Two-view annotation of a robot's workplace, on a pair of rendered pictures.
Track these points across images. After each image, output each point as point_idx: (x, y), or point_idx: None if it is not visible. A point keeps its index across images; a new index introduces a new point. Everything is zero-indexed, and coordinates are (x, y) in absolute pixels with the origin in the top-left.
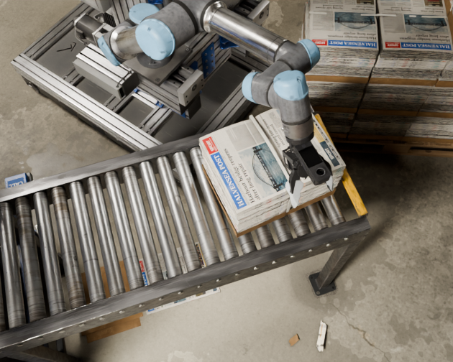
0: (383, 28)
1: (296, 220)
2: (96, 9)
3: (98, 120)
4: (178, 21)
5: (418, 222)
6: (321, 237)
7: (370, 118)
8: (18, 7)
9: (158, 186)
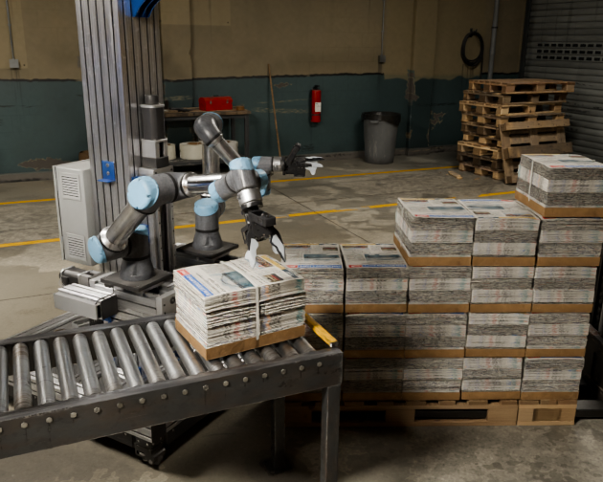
0: (346, 259)
1: (268, 351)
2: (84, 264)
3: (59, 389)
4: (163, 179)
5: (438, 479)
6: (293, 359)
7: (359, 363)
8: None
9: (121, 465)
